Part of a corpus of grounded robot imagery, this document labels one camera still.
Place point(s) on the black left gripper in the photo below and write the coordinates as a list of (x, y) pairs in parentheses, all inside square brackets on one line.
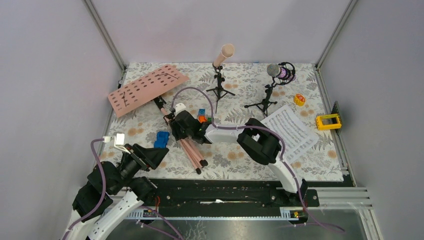
[(148, 158)]

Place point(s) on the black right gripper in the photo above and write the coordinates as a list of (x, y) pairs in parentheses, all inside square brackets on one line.
[(175, 131)]

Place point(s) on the small black tripod stand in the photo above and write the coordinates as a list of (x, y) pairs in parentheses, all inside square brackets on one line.
[(219, 90)]

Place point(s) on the pink music stand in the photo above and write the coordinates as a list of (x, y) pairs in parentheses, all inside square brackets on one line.
[(144, 97)]

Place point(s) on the pink microphone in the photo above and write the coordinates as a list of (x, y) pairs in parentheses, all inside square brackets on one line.
[(227, 51)]

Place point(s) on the purple glitter microphone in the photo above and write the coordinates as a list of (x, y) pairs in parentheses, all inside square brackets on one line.
[(280, 71)]

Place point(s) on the sheet music page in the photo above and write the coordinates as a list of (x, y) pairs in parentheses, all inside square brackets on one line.
[(298, 138)]

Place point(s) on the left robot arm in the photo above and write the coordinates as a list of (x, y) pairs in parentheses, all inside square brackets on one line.
[(112, 192)]

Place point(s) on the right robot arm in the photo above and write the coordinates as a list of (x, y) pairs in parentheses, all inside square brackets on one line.
[(261, 144)]

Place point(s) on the floral patterned table mat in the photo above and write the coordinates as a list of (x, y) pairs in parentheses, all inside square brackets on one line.
[(229, 161)]

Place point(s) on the orange curved toy piece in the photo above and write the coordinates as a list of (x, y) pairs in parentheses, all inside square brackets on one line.
[(202, 119)]

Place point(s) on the light blue toy brick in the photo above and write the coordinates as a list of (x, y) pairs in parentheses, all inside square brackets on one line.
[(201, 112)]

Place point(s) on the blue toy car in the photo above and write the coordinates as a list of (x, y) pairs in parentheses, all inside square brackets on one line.
[(162, 138)]

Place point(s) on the black microphone tripod stand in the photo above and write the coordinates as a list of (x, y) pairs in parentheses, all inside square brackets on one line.
[(269, 88)]

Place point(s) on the yellow flower toy block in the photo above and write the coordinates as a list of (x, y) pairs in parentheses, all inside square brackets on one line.
[(299, 100)]

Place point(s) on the dark green baseplate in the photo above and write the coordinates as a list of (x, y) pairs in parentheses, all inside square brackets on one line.
[(338, 118)]

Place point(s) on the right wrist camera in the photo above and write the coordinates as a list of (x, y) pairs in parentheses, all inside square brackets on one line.
[(178, 108)]

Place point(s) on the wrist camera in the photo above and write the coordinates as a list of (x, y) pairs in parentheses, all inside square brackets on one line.
[(118, 140), (178, 108)]

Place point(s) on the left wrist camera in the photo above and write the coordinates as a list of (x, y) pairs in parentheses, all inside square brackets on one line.
[(118, 140)]

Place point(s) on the grey slotted cable duct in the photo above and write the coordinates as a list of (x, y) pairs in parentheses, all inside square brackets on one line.
[(243, 211)]

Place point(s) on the yellow window frame brick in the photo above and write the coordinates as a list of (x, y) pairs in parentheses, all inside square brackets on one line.
[(326, 122)]

